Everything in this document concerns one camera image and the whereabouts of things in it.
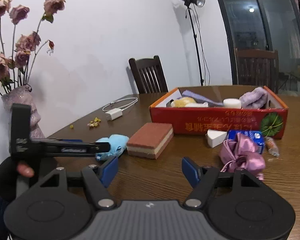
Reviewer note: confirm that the pink dried rose bouquet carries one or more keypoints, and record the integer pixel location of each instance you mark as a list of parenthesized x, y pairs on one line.
[(17, 58)]

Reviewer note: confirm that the pink glitter vase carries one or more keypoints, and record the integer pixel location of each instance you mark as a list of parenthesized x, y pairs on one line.
[(20, 102)]

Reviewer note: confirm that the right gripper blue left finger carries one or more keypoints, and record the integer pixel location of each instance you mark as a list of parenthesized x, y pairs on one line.
[(96, 180)]

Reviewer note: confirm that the brown layered sponge cake toy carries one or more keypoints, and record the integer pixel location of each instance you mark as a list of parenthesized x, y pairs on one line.
[(150, 140)]

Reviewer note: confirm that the wrapped sausage snack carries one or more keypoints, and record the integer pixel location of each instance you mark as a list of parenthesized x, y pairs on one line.
[(271, 146)]

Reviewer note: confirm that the light blue plush toy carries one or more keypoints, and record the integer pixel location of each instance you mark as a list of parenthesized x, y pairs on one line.
[(118, 144)]

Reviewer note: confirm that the white round sponge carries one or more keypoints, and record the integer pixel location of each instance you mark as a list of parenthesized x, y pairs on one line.
[(232, 103)]

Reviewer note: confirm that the yellow hamster plush toy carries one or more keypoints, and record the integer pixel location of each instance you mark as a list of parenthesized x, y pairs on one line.
[(186, 102)]

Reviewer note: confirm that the glass sliding door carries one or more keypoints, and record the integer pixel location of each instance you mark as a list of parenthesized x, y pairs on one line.
[(272, 25)]

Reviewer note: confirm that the left hand black glove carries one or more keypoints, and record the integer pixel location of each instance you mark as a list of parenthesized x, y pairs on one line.
[(9, 173)]

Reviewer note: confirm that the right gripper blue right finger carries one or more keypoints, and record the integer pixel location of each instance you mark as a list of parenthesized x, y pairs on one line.
[(202, 180)]

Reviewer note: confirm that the purple knitted cloth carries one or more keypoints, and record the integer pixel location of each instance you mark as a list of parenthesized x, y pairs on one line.
[(201, 99)]

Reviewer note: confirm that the dark wooden chair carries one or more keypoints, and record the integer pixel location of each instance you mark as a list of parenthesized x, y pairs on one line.
[(258, 68), (148, 75)]

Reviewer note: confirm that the black studio light stand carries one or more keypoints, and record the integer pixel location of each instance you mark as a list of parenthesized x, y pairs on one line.
[(192, 14)]

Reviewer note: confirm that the dark wooden chair right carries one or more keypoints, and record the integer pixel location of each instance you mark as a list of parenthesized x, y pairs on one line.
[(258, 68)]

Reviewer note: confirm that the blue tissue pack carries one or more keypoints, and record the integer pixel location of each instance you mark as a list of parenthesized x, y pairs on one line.
[(255, 136)]

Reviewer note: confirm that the white usb charger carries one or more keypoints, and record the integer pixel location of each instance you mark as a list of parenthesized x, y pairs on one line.
[(113, 114)]

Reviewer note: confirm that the dark wooden chair left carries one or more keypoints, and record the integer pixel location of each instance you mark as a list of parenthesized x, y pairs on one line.
[(148, 75)]

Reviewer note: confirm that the lilac towel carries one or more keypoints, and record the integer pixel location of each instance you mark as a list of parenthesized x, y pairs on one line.
[(255, 99)]

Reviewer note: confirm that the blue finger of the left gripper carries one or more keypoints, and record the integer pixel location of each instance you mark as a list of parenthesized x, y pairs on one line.
[(74, 149), (70, 140)]

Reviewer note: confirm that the white wedge sponge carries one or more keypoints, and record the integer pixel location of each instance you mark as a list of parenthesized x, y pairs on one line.
[(215, 138)]

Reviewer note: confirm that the red cardboard box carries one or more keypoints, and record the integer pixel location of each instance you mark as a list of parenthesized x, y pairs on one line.
[(270, 119)]

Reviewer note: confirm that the purple satin pouch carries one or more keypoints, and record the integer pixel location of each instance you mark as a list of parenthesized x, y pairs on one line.
[(242, 153)]

